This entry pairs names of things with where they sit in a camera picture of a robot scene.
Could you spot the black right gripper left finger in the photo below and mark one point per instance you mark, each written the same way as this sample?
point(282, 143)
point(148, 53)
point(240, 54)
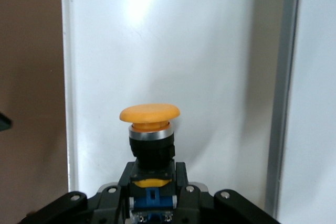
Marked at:
point(78, 208)

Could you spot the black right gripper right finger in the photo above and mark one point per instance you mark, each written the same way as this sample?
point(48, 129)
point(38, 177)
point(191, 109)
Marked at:
point(223, 208)

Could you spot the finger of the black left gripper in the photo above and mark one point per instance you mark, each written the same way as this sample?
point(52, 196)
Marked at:
point(4, 122)

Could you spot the yellow mushroom push button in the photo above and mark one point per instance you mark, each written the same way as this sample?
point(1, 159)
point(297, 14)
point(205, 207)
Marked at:
point(149, 115)

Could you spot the brown table cover sheet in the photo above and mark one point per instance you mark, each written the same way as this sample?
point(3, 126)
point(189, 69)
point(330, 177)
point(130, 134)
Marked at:
point(26, 51)

